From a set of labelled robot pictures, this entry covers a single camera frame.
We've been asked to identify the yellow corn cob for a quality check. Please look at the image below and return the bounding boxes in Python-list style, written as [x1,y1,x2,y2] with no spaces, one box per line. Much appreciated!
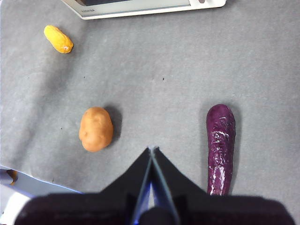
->
[44,25,74,54]

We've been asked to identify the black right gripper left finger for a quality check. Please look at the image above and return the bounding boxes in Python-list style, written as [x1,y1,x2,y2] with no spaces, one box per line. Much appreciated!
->
[14,147,152,225]

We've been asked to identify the brown potato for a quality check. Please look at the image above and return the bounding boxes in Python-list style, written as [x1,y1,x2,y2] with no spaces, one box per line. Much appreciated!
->
[78,106,114,152]

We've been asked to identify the cream Toshiba toaster oven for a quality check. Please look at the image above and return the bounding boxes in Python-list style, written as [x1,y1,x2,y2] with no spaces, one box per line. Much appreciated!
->
[62,0,227,21]

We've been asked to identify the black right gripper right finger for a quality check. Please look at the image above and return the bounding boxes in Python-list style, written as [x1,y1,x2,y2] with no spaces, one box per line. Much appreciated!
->
[152,147,296,225]

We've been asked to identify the purple eggplant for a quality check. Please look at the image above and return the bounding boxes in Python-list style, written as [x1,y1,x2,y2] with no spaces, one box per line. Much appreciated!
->
[206,104,236,196]

